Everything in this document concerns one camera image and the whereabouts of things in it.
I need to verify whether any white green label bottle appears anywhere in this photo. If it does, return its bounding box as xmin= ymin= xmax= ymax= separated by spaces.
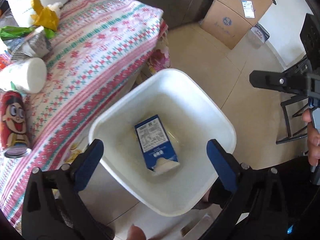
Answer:
xmin=1 ymin=57 xmax=47 ymax=94

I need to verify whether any red cartoon drink can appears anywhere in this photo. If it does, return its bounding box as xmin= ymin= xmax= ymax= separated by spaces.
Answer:
xmin=1 ymin=90 xmax=31 ymax=159

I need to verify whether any cardboard box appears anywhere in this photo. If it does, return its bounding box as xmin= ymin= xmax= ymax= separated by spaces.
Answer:
xmin=200 ymin=0 xmax=252 ymax=49
xmin=218 ymin=0 xmax=273 ymax=26

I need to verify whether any upper cardboard box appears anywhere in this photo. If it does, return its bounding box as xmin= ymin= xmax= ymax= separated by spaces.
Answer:
xmin=218 ymin=0 xmax=273 ymax=26

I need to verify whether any person left hand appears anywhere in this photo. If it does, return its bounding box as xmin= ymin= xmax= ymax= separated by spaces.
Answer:
xmin=126 ymin=224 xmax=146 ymax=240

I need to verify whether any white trash bin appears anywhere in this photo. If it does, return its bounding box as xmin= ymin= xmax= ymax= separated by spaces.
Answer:
xmin=88 ymin=69 xmax=236 ymax=217

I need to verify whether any patterned tablecloth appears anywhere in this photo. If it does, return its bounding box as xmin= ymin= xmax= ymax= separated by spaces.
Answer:
xmin=1 ymin=0 xmax=170 ymax=227

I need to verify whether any lower cardboard box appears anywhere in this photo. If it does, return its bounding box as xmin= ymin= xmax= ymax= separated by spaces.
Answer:
xmin=200 ymin=0 xmax=252 ymax=49

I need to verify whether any person right hand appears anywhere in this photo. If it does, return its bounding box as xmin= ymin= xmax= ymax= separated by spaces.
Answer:
xmin=302 ymin=109 xmax=320 ymax=166

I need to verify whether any small nut snack wrapper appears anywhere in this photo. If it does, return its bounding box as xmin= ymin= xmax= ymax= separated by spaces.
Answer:
xmin=10 ymin=27 xmax=52 ymax=62

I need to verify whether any yellow snack wrapper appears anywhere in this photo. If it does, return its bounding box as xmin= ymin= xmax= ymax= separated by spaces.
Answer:
xmin=30 ymin=0 xmax=59 ymax=31

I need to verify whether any blue milk carton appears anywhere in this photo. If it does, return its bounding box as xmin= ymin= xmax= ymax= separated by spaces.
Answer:
xmin=135 ymin=114 xmax=180 ymax=176

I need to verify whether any green plastic wrapper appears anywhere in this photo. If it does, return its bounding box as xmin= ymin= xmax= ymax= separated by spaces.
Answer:
xmin=0 ymin=26 xmax=55 ymax=41

